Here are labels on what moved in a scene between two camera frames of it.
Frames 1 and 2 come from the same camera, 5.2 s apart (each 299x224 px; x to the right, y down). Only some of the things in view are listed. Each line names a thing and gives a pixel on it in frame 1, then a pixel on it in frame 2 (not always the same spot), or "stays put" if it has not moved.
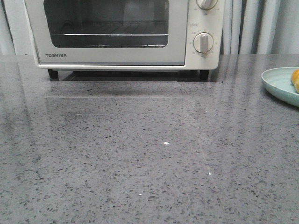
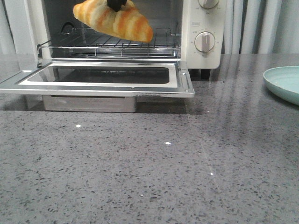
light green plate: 278,81 stays put
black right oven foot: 203,74 stays put
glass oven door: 109,32 → 147,78
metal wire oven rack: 115,29 → 165,43
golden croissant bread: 295,78 → 129,23
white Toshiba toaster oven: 125,35 stays put
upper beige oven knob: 206,4 stays put
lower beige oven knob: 203,42 stays put
